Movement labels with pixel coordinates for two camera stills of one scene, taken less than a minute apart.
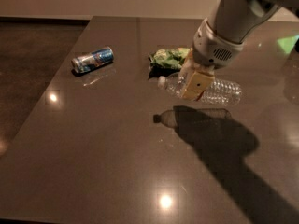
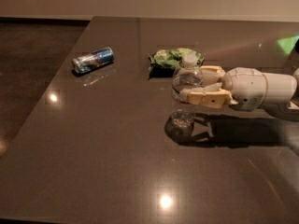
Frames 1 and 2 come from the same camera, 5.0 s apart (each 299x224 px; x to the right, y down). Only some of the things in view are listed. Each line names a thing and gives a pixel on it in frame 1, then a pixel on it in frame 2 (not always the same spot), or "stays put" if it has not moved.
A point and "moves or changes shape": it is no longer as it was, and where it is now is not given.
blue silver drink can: x=92 y=61 stays put
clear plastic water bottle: x=221 y=91 moves or changes shape
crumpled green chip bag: x=167 y=61 stays put
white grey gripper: x=209 y=52 to x=247 y=86
